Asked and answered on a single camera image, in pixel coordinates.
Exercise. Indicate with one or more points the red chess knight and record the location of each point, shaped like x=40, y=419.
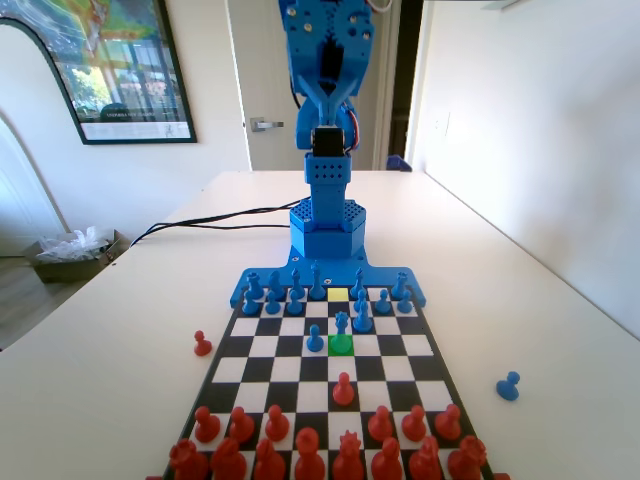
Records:
x=227, y=460
x=425, y=460

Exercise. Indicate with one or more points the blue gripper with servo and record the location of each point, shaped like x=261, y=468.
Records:
x=327, y=102

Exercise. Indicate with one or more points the white arched panel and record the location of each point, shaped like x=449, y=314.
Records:
x=30, y=150

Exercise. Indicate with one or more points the small blue plastic part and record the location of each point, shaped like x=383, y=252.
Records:
x=398, y=164

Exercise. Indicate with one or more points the blue queen piece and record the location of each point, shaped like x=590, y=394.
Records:
x=341, y=325

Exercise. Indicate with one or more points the cardboard box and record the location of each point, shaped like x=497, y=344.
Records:
x=60, y=270

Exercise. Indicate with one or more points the red base plate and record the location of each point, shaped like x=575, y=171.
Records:
x=501, y=476

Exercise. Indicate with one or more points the blue chess bishop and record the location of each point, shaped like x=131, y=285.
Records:
x=296, y=282
x=358, y=281

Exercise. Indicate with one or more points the blue chess pawn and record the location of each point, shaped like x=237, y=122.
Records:
x=404, y=304
x=293, y=305
x=271, y=305
x=382, y=303
x=313, y=342
x=249, y=306
x=360, y=298
x=507, y=389

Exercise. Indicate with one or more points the black and white chessboard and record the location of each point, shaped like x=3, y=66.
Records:
x=290, y=370

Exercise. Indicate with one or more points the white door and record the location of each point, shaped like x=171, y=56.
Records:
x=255, y=25

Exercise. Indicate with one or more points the framed wall poster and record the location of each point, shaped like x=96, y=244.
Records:
x=125, y=75

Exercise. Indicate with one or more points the red chess queen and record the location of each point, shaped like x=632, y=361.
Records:
x=348, y=460

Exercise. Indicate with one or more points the blue chess knight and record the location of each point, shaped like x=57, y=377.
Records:
x=361, y=322
x=275, y=281

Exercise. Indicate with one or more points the red chess pawn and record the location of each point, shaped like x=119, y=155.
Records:
x=276, y=426
x=380, y=426
x=343, y=392
x=206, y=427
x=202, y=346
x=241, y=427
x=447, y=425
x=414, y=426

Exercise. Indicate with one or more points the clear plastic wrap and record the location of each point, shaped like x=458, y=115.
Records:
x=75, y=245

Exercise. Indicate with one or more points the blue chess rook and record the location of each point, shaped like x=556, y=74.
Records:
x=254, y=285
x=398, y=285

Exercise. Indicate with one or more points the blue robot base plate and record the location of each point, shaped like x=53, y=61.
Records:
x=385, y=276

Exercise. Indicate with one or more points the red chess bishop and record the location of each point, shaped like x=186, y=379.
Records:
x=386, y=462
x=270, y=462

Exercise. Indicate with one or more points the red chess rook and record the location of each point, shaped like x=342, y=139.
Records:
x=467, y=460
x=187, y=460

